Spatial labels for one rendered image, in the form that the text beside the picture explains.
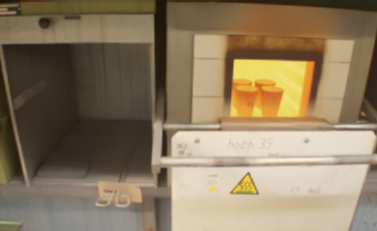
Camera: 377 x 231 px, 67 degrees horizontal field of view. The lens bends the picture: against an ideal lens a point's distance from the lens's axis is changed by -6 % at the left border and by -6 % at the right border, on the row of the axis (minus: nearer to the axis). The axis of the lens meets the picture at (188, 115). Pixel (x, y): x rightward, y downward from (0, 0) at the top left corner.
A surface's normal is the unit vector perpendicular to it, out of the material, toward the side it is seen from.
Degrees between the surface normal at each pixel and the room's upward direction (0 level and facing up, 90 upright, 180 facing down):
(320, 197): 90
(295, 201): 90
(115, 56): 90
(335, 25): 90
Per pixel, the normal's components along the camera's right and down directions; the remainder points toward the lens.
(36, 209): 0.04, 0.37
